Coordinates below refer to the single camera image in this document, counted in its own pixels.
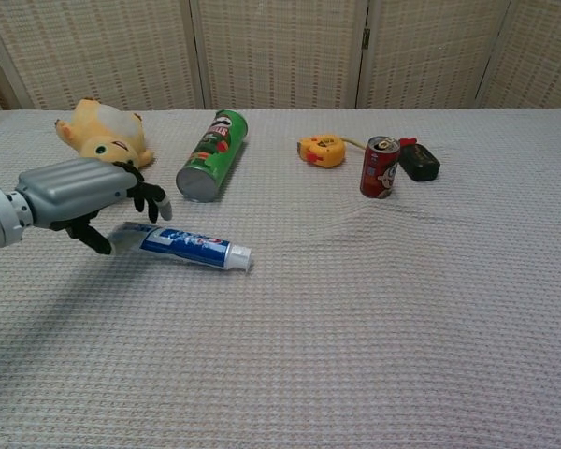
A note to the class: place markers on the yellow plush toy animal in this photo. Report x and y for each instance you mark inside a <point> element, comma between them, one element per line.
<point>100,126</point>

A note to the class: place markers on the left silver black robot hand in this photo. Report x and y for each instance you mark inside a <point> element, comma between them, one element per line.
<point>70,187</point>

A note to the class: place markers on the yellow tape measure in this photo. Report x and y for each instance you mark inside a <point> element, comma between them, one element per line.
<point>325,149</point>

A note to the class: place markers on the red soda can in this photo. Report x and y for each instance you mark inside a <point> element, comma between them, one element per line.
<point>378,173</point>

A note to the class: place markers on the green Pringles chips can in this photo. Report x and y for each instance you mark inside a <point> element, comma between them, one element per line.
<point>215,149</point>

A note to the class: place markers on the black bottle with red cap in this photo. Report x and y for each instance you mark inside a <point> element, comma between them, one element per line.
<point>421,163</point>

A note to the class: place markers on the white woven tablecloth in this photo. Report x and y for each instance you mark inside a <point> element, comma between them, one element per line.
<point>355,327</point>

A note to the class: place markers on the blue white toothpaste tube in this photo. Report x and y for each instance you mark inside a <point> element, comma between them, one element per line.
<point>187,245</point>

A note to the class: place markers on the beige woven folding screen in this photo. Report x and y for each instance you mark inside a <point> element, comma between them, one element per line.
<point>280,51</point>

